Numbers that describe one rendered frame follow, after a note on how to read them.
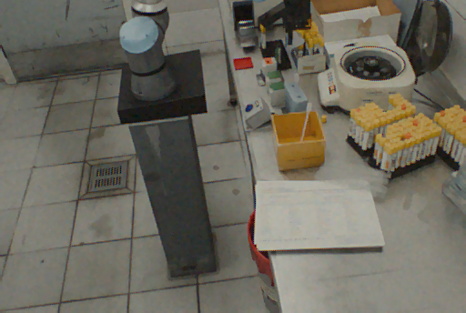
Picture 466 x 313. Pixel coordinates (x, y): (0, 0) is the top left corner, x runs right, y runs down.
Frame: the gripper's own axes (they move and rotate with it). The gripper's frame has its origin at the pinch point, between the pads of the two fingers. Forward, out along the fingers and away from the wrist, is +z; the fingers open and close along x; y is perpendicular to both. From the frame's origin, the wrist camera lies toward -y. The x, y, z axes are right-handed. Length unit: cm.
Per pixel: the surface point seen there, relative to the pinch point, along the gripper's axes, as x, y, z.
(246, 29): 26.7, -10.5, 5.0
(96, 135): 93, -98, 99
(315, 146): -45.8, -2.0, 3.0
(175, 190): -15, -45, 44
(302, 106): -27.3, -1.1, 3.3
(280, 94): -15.4, -5.5, 6.6
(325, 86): -14.3, 9.5, 7.0
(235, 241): 0, -25, 99
